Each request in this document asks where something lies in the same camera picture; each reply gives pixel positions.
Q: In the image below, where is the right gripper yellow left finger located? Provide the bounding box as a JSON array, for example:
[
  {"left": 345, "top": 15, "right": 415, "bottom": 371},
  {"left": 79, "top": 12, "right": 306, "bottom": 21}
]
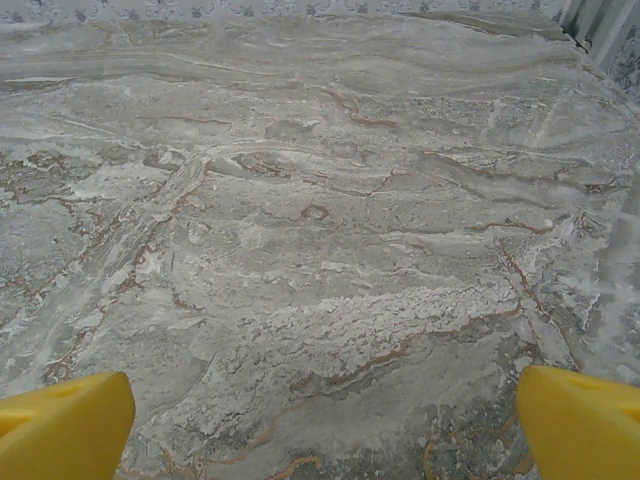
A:
[{"left": 0, "top": 370, "right": 138, "bottom": 480}]

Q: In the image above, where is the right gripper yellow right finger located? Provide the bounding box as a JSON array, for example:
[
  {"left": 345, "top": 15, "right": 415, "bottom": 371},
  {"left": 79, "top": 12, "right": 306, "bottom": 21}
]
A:
[{"left": 516, "top": 364, "right": 640, "bottom": 480}]

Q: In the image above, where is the aluminium corner post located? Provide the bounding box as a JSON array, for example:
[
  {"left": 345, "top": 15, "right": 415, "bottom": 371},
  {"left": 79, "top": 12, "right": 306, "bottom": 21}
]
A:
[{"left": 552, "top": 0, "right": 626, "bottom": 66}]

